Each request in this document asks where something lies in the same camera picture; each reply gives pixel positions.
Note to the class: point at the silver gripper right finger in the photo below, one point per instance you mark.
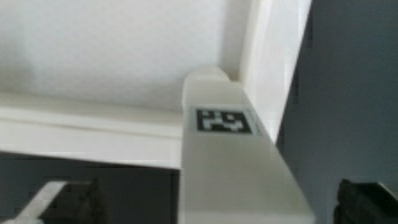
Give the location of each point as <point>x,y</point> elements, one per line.
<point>367,204</point>

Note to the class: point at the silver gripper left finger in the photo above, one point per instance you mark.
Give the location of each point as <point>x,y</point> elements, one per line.
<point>67,203</point>

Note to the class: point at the white desk leg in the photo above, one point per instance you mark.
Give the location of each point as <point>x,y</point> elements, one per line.
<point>239,187</point>

